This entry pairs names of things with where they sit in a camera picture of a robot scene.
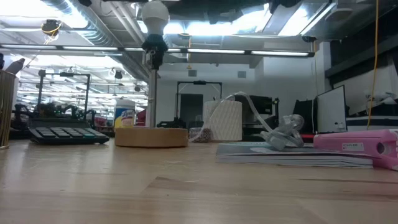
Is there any wooden base table lamp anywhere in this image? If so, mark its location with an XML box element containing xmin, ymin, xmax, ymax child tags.
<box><xmin>114</xmin><ymin>33</ymin><xmax>189</xmax><ymax>149</ymax></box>

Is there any white lightbulb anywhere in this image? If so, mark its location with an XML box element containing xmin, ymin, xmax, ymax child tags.
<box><xmin>141</xmin><ymin>0</ymin><xmax>170</xmax><ymax>35</ymax></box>

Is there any pink long stapler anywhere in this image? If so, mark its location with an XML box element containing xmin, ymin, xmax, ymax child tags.
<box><xmin>313</xmin><ymin>128</ymin><xmax>398</xmax><ymax>172</ymax></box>

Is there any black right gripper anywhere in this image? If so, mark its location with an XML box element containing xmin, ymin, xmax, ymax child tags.
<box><xmin>167</xmin><ymin>0</ymin><xmax>299</xmax><ymax>25</ymax></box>

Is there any clear lamp cable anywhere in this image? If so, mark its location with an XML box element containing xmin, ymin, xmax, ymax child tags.
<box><xmin>189</xmin><ymin>91</ymin><xmax>305</xmax><ymax>152</ymax></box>

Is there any black metal gantry frame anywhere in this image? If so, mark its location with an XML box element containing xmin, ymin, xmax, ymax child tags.
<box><xmin>36</xmin><ymin>70</ymin><xmax>91</xmax><ymax>118</ymax></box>

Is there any white whiteboard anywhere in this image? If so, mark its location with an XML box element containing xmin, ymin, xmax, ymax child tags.
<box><xmin>316</xmin><ymin>84</ymin><xmax>348</xmax><ymax>134</ymax></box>

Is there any thin yellow cable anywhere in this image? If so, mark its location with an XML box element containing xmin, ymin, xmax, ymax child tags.
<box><xmin>366</xmin><ymin>0</ymin><xmax>381</xmax><ymax>131</ymax></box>

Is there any yellowstone paperback book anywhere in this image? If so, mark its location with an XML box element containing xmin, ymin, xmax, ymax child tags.
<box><xmin>215</xmin><ymin>141</ymin><xmax>374</xmax><ymax>170</ymax></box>

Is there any long led light bar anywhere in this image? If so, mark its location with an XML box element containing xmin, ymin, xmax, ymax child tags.
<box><xmin>0</xmin><ymin>43</ymin><xmax>315</xmax><ymax>58</ymax></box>

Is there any black round ceiling device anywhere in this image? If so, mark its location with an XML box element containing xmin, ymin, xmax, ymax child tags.
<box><xmin>41</xmin><ymin>19</ymin><xmax>63</xmax><ymax>35</ymax></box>

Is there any black upright panel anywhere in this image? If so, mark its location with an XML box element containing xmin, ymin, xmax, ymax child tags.
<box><xmin>292</xmin><ymin>99</ymin><xmax>318</xmax><ymax>134</ymax></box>

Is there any white textured pen cup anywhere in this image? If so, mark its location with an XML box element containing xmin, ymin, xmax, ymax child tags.
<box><xmin>203</xmin><ymin>100</ymin><xmax>243</xmax><ymax>142</ymax></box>

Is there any lysol wipes canister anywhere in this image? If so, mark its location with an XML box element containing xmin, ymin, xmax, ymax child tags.
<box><xmin>113</xmin><ymin>98</ymin><xmax>137</xmax><ymax>129</ymax></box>

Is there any black desk calculator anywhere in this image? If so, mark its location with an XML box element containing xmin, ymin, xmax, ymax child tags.
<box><xmin>29</xmin><ymin>118</ymin><xmax>110</xmax><ymax>145</ymax></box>

